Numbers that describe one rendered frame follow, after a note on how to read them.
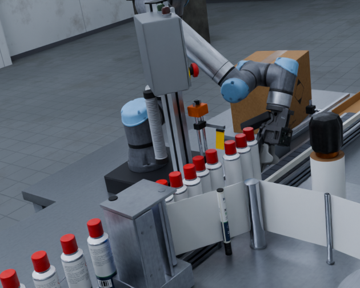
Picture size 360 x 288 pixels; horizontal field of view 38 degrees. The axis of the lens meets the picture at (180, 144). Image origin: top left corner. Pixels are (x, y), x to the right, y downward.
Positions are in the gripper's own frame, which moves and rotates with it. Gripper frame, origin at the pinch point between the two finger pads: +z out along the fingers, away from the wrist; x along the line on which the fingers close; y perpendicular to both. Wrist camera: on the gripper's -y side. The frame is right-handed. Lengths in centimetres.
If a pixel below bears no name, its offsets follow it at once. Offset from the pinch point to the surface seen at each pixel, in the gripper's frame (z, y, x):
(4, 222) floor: 77, -229, 54
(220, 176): 4.3, 2.8, -22.6
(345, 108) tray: -32, -12, 75
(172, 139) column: -3.3, -14.5, -26.9
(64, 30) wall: -160, -759, 417
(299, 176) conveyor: 0.0, 6.0, 15.5
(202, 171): 3.6, 1.3, -29.4
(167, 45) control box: -26, -1, -50
